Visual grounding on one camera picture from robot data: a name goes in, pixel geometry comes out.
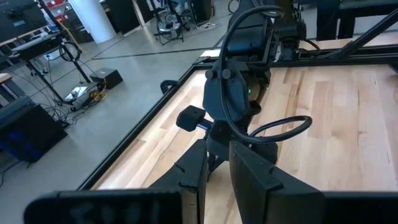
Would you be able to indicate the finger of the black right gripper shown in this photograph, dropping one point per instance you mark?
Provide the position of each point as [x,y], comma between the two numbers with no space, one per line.
[267,152]
[214,161]

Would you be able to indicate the black desk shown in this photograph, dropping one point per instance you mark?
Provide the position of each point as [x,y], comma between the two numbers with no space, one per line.
[357,12]

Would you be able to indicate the black floor box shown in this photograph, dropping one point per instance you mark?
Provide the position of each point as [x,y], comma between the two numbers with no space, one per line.
[105,77]

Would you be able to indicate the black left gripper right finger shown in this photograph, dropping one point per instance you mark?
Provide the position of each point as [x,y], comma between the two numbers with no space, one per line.
[255,193]

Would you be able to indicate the shelf with red items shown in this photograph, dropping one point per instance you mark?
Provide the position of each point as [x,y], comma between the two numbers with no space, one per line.
[56,3]

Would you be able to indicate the black floor fan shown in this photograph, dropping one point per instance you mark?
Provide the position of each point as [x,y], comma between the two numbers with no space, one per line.
[169,25]

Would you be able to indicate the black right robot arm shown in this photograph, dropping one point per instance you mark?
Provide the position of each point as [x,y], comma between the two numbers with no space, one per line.
[245,37]

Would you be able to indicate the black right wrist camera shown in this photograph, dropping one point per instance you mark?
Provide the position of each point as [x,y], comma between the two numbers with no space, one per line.
[213,96]

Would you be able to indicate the black aluminium table frame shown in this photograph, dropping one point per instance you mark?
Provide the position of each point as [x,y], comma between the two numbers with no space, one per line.
[143,124]

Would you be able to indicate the white round column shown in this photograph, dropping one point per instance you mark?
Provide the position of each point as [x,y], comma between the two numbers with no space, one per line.
[93,21]

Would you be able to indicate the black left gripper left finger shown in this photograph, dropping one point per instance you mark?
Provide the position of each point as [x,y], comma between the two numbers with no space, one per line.
[189,174]

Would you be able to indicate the black case with blue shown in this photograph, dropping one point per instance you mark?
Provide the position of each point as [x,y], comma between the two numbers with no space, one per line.
[28,130]

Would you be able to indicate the black frame workbench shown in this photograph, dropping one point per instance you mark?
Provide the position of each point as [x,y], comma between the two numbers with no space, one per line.
[31,46]

